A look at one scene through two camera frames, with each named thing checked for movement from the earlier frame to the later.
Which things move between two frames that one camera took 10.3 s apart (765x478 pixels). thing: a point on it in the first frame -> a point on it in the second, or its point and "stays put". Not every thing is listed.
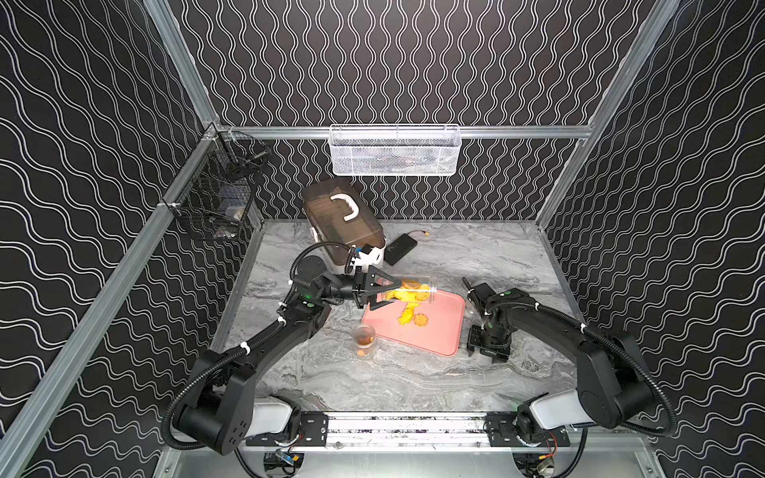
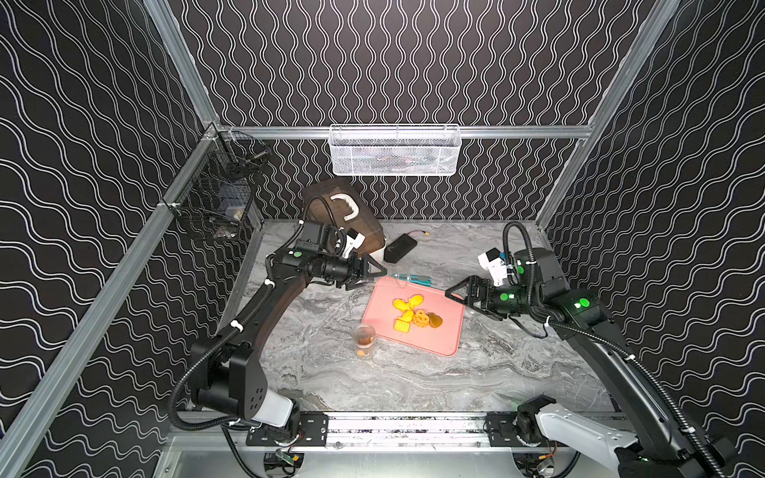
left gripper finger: (375, 305) -> (353, 282)
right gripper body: (488, 342) -> (507, 300)
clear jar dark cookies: (364, 338) stays put
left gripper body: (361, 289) -> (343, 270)
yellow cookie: (405, 317) stays put
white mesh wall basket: (394, 149) stays put
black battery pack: (397, 248) stays put
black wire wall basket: (218, 190) stays put
